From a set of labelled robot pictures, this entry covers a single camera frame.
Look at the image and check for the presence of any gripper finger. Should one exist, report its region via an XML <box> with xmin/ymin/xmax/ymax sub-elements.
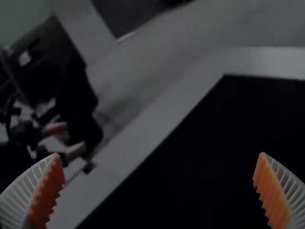
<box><xmin>0</xmin><ymin>152</ymin><xmax>66</xmax><ymax>229</ymax></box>
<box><xmin>252</xmin><ymin>152</ymin><xmax>305</xmax><ymax>229</ymax></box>

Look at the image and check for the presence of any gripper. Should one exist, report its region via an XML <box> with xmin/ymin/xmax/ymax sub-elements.
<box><xmin>41</xmin><ymin>102</ymin><xmax>104</xmax><ymax>159</ymax></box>

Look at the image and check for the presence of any black mat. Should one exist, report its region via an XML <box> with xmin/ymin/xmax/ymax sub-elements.
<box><xmin>76</xmin><ymin>74</ymin><xmax>305</xmax><ymax>229</ymax></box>

